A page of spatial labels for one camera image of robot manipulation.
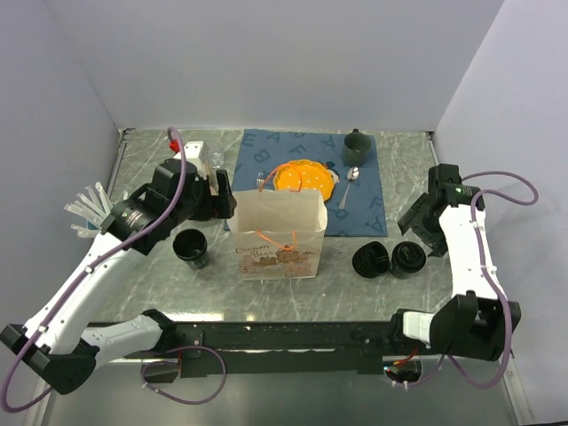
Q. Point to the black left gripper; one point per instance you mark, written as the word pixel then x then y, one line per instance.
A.
pixel 225 201

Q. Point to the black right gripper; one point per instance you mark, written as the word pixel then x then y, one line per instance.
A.
pixel 437 241

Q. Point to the black takeout coffee cup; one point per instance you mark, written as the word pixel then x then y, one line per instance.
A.
pixel 400 275

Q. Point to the beige paper takeout bag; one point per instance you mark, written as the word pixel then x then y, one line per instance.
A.
pixel 278 234

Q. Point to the brown cardboard cup carrier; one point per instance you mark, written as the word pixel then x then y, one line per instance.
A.
pixel 213 184

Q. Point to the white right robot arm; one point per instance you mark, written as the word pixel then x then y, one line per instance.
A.
pixel 449 218

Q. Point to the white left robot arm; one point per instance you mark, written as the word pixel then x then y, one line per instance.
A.
pixel 56 343

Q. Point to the silver fork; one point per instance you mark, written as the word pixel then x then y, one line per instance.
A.
pixel 260 179

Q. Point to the small clear glass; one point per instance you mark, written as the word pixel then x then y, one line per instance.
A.
pixel 216 160

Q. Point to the stack of black cup lids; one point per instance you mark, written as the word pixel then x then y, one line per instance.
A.
pixel 371 260

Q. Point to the blue alphabet cloth mat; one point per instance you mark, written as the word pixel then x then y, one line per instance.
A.
pixel 364 214

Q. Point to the orange polka dot plate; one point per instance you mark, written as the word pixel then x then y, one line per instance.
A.
pixel 315 179

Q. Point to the silver spoon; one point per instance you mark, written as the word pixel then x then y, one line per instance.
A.
pixel 352 177

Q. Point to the dark green mug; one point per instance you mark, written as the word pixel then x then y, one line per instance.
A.
pixel 356 146

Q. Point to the blue straw holder cup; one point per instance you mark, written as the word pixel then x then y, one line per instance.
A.
pixel 95 224

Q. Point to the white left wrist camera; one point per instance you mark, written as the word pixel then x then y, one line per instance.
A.
pixel 196 157

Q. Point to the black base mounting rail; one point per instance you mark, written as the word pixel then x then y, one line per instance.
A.
pixel 210 348

